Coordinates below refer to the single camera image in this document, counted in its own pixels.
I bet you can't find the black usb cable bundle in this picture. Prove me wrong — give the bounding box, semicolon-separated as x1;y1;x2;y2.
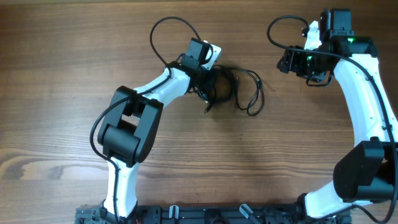
195;64;266;118

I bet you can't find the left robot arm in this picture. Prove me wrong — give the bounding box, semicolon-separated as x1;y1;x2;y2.
90;38;222;223

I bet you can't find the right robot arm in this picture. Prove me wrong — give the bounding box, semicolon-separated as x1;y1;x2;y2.
277;9;397;223

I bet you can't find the right black camera cable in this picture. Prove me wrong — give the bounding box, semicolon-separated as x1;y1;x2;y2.
266;14;398;224

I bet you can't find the black camera cable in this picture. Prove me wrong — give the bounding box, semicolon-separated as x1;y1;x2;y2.
266;14;398;224
89;16;203;224

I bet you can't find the left black camera cable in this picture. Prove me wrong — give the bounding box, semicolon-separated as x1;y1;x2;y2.
89;16;203;224

